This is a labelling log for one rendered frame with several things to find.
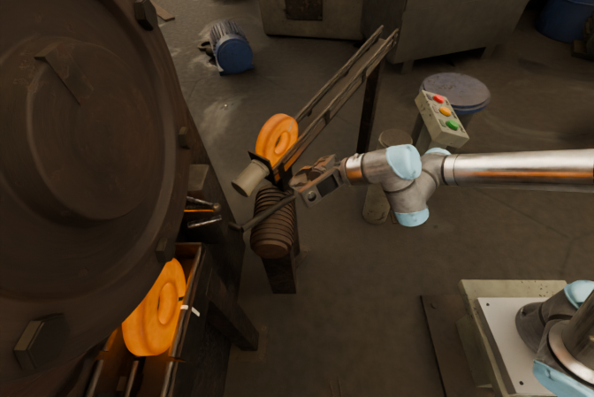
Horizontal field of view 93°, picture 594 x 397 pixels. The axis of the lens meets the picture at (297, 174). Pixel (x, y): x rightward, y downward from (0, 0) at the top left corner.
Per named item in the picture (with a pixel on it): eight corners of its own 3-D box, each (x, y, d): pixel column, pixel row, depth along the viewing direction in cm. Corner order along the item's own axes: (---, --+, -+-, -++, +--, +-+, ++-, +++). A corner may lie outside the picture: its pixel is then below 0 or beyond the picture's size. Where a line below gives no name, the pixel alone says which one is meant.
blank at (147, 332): (112, 372, 39) (136, 371, 39) (126, 256, 44) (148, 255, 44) (167, 341, 54) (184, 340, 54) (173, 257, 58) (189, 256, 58)
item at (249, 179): (234, 191, 77) (227, 179, 72) (255, 168, 81) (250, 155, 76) (250, 201, 74) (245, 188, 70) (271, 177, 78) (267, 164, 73)
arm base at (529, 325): (555, 301, 82) (576, 287, 75) (597, 362, 71) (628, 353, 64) (503, 307, 82) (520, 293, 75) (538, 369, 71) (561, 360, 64)
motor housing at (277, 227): (269, 301, 118) (244, 241, 78) (272, 252, 133) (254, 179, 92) (300, 301, 118) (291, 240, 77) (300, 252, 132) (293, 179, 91)
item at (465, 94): (408, 171, 161) (431, 109, 128) (396, 133, 181) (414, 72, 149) (466, 170, 159) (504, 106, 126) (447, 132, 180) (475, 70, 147)
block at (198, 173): (190, 246, 75) (150, 191, 57) (198, 220, 80) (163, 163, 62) (230, 245, 74) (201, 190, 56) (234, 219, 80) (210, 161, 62)
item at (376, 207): (364, 225, 139) (382, 149, 100) (361, 204, 147) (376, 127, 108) (388, 225, 139) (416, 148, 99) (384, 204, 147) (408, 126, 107)
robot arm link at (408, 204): (443, 201, 67) (428, 163, 64) (421, 232, 62) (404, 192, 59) (413, 199, 74) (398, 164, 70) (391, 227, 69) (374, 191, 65)
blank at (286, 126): (274, 167, 87) (283, 171, 86) (246, 159, 73) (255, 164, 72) (296, 122, 86) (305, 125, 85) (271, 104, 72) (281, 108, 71)
